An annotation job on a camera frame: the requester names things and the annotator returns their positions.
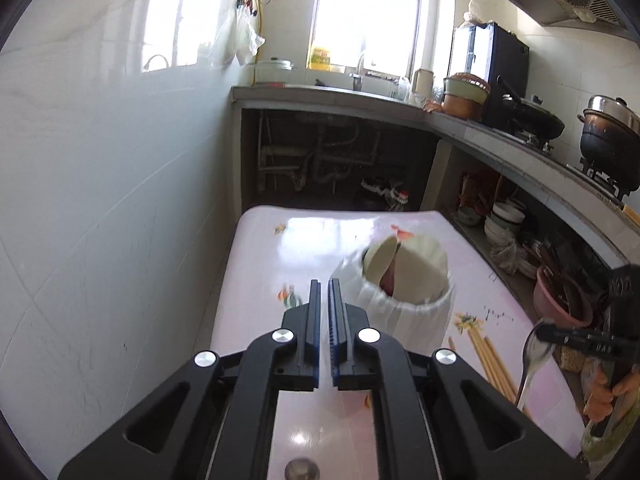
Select bamboo chopstick of group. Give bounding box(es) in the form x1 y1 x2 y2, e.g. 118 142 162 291
484 336 518 403
469 330 515 402
469 328 504 395

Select metal spoon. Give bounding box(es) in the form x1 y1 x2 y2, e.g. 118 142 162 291
515 318 554 412

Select steel utensil holder cup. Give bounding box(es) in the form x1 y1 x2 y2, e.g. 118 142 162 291
327 232 457 352

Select right forearm white fleece sleeve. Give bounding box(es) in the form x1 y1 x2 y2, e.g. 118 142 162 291
582 400 639 479

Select concrete kitchen counter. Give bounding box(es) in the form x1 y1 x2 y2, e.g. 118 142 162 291
228 84 639 268

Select kitchen window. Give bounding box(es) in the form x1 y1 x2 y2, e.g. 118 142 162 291
310 0 422 77

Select person's right hand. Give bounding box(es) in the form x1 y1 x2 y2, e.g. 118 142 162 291
580 358 639 424

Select pink plastic basin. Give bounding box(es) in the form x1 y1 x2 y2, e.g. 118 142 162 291
533 266 593 328

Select gas stove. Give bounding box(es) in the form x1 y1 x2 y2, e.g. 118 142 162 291
514 131 630 209

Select stack of white bowls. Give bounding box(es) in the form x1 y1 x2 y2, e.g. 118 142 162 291
484 203 525 246

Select pink patterned tablecloth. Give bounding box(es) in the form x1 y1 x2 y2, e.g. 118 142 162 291
212 206 588 479

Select steel steamer pot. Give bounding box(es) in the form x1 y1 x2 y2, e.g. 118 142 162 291
578 94 639 192

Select black wok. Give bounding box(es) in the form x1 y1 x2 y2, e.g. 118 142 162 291
496 75 565 142

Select drain pipes under sink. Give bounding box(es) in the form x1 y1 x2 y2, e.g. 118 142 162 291
256 110 383 192

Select brown clay pot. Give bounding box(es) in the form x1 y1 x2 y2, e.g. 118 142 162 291
442 73 491 122

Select black appliance on counter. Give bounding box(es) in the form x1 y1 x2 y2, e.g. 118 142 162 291
448 23 529 132

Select white kettle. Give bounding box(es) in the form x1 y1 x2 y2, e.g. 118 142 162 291
412 68 434 100

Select sink faucet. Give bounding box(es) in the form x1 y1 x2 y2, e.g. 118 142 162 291
350 44 367 92

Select white rice cooker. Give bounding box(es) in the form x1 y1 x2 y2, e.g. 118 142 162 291
254 58 294 86

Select yellow container on windowsill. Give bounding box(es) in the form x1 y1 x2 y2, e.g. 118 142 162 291
308 47 332 72

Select hanging white plastic bag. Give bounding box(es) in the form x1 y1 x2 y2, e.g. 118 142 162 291
220 6 266 66

